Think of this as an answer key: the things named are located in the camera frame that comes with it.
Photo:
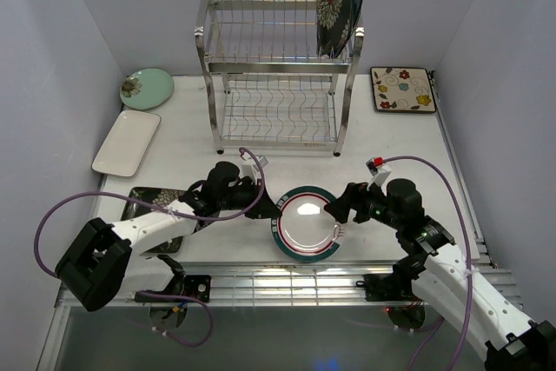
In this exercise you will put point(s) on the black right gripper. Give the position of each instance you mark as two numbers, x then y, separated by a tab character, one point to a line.
354	198

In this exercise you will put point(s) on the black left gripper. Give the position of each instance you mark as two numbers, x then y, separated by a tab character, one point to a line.
266	208

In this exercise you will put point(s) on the round white teal-rimmed plate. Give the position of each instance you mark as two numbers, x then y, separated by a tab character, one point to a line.
304	231

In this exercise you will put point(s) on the black floral plate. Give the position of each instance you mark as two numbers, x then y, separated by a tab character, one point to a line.
159	197
334	25

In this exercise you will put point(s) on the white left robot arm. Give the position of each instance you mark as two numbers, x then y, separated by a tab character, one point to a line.
108	259

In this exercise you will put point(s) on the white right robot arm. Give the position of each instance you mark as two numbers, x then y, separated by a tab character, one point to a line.
435	270

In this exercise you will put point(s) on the stainless steel dish rack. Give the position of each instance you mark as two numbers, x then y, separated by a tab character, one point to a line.
267	85

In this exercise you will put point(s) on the cream floral square plate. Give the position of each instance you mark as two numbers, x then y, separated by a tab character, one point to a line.
402	90

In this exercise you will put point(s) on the white rectangular plate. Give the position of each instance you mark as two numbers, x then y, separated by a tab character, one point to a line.
126	143

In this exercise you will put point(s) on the mint green round plate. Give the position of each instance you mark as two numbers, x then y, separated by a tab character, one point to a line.
146	89

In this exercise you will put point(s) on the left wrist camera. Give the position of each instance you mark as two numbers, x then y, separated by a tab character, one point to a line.
252	166

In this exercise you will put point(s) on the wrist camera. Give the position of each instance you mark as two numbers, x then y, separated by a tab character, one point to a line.
252	166
378	170

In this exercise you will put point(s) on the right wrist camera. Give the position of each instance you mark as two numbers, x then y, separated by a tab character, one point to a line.
378	170

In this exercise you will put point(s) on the aluminium table edge rail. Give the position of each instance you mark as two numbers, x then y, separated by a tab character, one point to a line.
292	286

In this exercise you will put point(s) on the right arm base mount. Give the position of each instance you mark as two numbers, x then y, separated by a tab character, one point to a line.
395	286

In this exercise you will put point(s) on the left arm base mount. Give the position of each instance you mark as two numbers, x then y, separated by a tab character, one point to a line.
191	286

